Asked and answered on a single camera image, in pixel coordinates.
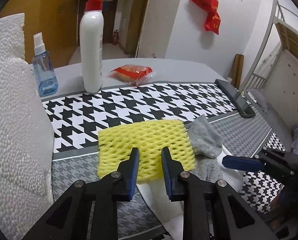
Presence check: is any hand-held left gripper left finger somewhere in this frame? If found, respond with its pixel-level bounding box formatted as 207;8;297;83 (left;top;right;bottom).
22;147;140;240

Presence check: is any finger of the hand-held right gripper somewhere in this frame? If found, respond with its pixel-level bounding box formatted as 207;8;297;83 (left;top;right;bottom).
222;156;295;180
255;147;298;170

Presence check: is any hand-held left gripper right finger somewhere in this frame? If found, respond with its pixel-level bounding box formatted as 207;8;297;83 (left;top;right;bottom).
161;147;277;240

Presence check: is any white paper towel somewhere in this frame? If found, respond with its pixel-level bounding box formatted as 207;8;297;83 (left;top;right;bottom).
136;150;244;240

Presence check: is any yellow foam net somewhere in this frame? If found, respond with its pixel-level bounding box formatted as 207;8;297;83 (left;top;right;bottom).
97;120;196;182

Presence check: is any grey sock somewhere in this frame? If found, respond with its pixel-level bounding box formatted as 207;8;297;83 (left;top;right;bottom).
186;114;224;183

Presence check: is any white foam box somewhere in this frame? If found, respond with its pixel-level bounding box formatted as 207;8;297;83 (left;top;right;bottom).
0;12;55;230

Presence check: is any houndstooth table runner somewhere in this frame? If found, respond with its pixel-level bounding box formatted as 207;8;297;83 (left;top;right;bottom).
41;81;286;240

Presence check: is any grey folded bedding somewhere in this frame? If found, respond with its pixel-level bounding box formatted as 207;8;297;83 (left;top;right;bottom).
248;87;268;110

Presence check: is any black smartphone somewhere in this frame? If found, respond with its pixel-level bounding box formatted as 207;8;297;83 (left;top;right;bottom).
215;79;256;118

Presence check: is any wooden board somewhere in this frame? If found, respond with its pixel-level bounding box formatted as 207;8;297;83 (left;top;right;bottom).
231;54;244;89

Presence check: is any red snack packet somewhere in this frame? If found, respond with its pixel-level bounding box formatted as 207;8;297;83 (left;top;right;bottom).
109;64;156;87

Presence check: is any grey tablecloth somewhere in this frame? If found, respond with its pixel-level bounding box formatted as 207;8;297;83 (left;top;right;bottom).
29;58;239;100

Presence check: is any metal bunk bed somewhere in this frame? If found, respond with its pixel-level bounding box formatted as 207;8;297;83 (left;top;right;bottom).
240;0;298;120

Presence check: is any white pump bottle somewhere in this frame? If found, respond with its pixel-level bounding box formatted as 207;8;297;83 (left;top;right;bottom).
78;0;105;94

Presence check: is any blue spray bottle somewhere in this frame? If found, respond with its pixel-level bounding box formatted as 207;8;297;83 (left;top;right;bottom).
32;32;59;97

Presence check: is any wooden side door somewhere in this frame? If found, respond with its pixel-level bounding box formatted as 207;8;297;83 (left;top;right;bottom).
121;0;154;57

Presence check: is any brown entrance door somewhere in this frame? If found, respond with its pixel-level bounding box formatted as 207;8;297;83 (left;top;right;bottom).
102;0;121;44

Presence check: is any wooden wardrobe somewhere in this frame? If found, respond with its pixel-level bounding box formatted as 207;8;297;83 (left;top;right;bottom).
0;0;83;69

